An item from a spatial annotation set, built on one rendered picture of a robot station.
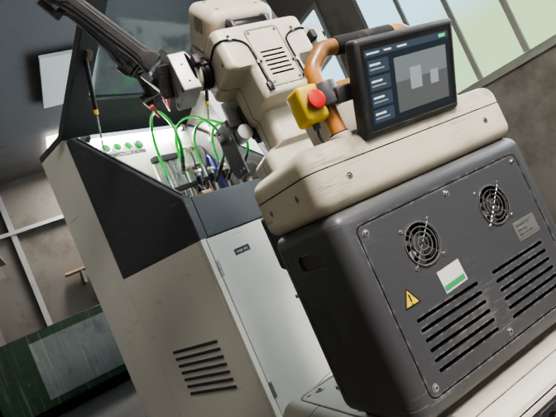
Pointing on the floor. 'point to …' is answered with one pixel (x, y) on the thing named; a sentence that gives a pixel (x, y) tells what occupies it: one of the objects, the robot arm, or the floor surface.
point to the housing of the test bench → (107, 281)
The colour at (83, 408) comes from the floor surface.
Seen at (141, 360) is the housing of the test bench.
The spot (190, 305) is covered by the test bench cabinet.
